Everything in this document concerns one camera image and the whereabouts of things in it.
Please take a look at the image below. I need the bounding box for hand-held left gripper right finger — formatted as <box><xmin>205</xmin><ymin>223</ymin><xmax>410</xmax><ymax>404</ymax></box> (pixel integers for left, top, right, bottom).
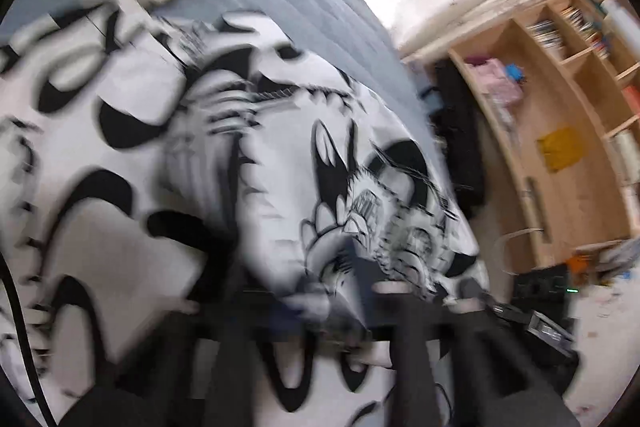
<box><xmin>370</xmin><ymin>282</ymin><xmax>581</xmax><ymax>427</ymax></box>

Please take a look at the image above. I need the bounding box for black cable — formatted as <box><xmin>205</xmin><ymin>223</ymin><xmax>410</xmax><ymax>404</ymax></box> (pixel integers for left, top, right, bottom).
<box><xmin>0</xmin><ymin>252</ymin><xmax>58</xmax><ymax>427</ymax></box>

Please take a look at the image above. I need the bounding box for black and white printed garment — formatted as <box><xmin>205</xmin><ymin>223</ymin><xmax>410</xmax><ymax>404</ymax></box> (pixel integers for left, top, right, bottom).
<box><xmin>0</xmin><ymin>0</ymin><xmax>493</xmax><ymax>427</ymax></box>

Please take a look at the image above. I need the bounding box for black box with green light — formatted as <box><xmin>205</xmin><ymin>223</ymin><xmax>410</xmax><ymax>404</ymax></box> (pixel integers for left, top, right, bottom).
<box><xmin>512</xmin><ymin>264</ymin><xmax>581</xmax><ymax>323</ymax></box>

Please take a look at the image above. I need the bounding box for row of books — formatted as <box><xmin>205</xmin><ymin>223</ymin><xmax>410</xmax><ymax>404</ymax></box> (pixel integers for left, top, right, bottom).
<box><xmin>527</xmin><ymin>19</ymin><xmax>568</xmax><ymax>60</ymax></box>
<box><xmin>560</xmin><ymin>4</ymin><xmax>613</xmax><ymax>60</ymax></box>

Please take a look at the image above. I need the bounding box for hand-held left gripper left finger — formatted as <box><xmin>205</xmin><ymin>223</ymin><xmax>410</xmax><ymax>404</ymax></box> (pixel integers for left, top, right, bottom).
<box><xmin>60</xmin><ymin>269</ymin><xmax>301</xmax><ymax>427</ymax></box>

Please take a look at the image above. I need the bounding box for pink box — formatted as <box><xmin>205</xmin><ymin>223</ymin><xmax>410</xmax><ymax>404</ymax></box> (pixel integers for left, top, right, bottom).
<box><xmin>465</xmin><ymin>57</ymin><xmax>526</xmax><ymax>108</ymax></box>

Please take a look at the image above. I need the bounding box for white loop handle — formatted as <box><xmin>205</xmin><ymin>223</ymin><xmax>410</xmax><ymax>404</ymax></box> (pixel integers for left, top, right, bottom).
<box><xmin>497</xmin><ymin>227</ymin><xmax>548</xmax><ymax>275</ymax></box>

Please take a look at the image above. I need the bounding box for black power strip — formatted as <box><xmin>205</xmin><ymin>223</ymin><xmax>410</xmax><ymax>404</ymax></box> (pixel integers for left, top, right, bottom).
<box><xmin>487</xmin><ymin>302</ymin><xmax>578</xmax><ymax>358</ymax></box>

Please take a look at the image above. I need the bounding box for yellow cloth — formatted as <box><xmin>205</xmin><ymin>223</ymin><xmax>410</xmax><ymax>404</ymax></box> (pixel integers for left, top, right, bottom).
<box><xmin>536</xmin><ymin>127</ymin><xmax>587</xmax><ymax>174</ymax></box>

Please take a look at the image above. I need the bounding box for light wooden bookshelf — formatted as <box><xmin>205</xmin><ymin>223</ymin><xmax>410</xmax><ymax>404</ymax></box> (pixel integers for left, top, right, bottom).
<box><xmin>447</xmin><ymin>0</ymin><xmax>640</xmax><ymax>270</ymax></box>

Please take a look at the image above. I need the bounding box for white paper roll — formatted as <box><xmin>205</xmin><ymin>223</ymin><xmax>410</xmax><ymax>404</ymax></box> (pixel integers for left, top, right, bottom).
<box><xmin>600</xmin><ymin>0</ymin><xmax>640</xmax><ymax>52</ymax></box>

